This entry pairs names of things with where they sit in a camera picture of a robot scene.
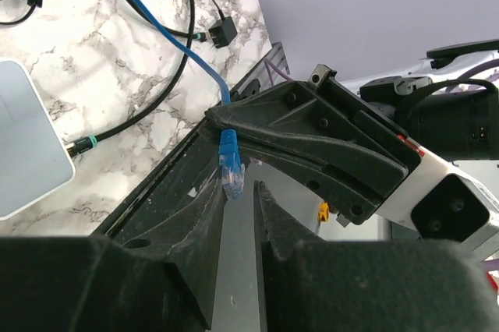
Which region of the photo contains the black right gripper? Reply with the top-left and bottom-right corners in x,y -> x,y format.
204,65 -> 422,225

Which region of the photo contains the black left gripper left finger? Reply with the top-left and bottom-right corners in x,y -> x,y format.
1,180 -> 225,331

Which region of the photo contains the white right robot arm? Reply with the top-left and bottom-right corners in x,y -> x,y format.
206,40 -> 498,331

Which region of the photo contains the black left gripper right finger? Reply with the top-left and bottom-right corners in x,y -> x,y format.
253,181 -> 498,332

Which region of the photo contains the blue ethernet cable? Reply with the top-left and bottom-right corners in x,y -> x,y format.
103,0 -> 246,201

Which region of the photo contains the black ethernet cable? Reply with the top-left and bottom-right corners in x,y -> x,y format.
64,0 -> 207,157

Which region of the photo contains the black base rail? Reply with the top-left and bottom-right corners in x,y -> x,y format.
92,119 -> 218,243

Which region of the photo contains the white grey small switch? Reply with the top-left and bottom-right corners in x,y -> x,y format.
1,58 -> 76,221

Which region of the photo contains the small black power adapter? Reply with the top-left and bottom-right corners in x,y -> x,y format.
197,0 -> 238,48

